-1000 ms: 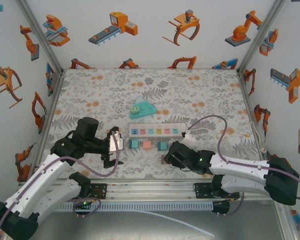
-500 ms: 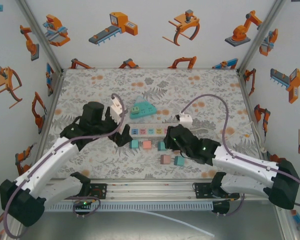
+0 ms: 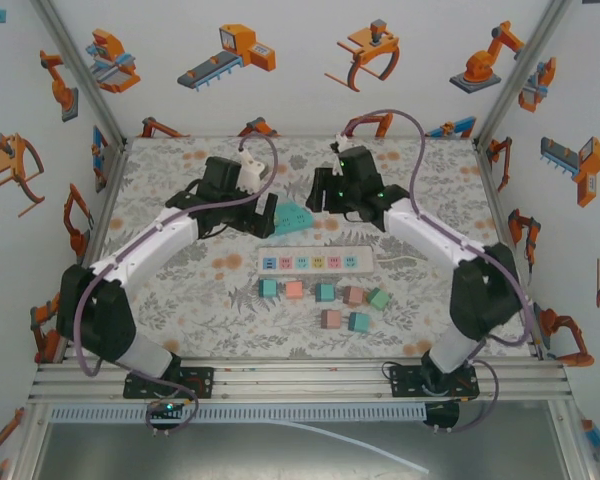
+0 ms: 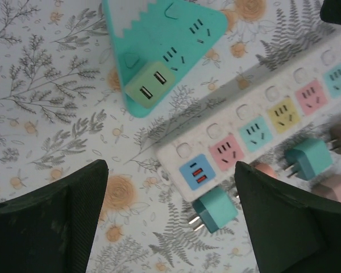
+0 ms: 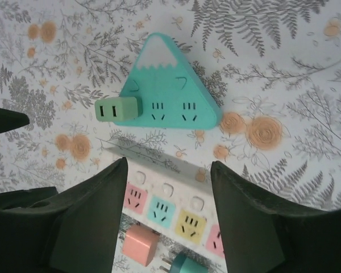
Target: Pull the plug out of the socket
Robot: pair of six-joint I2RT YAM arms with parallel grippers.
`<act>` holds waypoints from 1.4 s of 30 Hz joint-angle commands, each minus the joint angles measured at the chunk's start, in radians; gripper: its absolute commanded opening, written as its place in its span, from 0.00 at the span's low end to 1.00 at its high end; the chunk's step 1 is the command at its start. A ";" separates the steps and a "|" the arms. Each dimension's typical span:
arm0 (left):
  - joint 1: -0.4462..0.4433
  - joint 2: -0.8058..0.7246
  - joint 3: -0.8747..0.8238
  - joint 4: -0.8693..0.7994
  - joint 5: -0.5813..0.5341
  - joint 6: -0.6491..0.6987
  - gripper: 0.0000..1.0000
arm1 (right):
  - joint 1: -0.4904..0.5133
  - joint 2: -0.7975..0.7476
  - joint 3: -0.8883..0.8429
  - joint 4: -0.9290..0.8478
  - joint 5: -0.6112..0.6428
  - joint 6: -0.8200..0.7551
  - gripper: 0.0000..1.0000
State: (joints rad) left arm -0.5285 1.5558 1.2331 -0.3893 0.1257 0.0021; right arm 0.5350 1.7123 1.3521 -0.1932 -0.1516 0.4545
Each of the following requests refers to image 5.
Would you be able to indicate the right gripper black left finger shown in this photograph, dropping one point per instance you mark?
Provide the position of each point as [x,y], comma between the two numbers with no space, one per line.
[59,227]

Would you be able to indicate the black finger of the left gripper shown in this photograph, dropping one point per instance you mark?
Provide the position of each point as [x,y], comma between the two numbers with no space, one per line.
[5,120]

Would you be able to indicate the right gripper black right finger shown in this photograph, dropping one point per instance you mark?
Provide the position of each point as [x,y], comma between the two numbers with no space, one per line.
[272,236]

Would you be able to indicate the pink cube plug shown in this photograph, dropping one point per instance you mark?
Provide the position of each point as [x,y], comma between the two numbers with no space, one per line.
[139,244]

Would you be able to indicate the teal cube plug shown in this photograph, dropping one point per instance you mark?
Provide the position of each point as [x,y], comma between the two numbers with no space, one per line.
[187,266]

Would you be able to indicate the white power strip coloured sockets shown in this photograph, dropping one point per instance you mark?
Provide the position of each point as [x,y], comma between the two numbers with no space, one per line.
[147,182]

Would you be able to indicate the teal triangular mountain socket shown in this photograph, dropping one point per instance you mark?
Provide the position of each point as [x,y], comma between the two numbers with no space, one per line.
[170,88]

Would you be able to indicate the green cube plug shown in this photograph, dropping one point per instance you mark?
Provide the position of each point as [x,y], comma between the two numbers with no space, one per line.
[119,111]

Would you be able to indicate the floral patterned table cloth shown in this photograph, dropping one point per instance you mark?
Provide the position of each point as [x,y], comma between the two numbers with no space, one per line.
[272,85]

